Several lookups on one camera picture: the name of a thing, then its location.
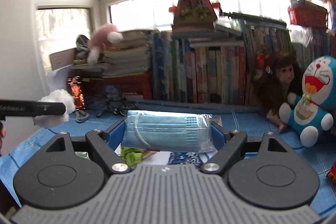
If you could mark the grey carabiner clip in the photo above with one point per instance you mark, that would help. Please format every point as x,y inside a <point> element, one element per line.
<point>82,116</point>

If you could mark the miniature bicycle model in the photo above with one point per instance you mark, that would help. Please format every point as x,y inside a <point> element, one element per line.
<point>115,100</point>

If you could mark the green scrunchie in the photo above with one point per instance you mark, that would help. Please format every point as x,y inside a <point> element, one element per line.
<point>132,155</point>

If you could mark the blue face mask pack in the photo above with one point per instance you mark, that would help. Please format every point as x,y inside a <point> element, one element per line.
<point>168,132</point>

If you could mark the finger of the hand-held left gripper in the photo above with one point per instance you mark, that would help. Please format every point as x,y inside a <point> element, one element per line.
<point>53,108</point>

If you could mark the navy floral pouch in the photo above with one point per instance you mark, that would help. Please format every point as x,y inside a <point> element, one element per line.
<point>187,158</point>

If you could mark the beige cardboard box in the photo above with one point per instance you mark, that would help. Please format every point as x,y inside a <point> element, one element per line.
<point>61,58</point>

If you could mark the grey figurine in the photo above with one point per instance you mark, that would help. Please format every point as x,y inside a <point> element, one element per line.
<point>82,48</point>

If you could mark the row of upright books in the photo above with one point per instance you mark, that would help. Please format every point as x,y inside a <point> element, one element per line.
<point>223,74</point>

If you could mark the red plastic crate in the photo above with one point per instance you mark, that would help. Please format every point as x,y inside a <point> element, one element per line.
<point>123,86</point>

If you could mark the triangular house model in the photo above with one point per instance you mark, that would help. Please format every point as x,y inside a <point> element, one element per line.
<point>193,3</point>

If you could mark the blue printed box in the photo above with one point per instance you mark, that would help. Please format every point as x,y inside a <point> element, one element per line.
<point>332,11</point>

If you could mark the blue patterned tablecloth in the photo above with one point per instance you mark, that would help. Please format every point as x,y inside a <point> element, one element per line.
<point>249,121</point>

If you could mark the brown-haired doll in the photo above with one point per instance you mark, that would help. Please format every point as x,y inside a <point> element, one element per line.
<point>278,82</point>

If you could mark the white paper sheets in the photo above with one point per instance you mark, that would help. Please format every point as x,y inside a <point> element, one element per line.
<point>56,79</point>

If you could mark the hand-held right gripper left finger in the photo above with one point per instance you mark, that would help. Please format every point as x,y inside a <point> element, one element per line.
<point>116,134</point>

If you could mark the blue cat plush with bell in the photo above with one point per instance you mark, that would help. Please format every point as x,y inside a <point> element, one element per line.
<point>312,103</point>

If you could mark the pink and white plush toy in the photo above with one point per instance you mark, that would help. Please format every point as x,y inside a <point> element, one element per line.
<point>102,37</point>

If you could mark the small red basket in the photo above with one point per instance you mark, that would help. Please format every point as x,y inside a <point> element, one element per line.
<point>307,15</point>

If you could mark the white fluffy plush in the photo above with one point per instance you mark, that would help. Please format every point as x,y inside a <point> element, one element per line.
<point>59,96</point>

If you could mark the stack of flat books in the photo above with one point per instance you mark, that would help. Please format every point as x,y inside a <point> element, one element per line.
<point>126,58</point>

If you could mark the clear plastic bag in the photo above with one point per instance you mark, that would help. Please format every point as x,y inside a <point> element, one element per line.
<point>300,36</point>

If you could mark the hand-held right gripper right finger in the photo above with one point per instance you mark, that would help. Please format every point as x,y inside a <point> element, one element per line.
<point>218,136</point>

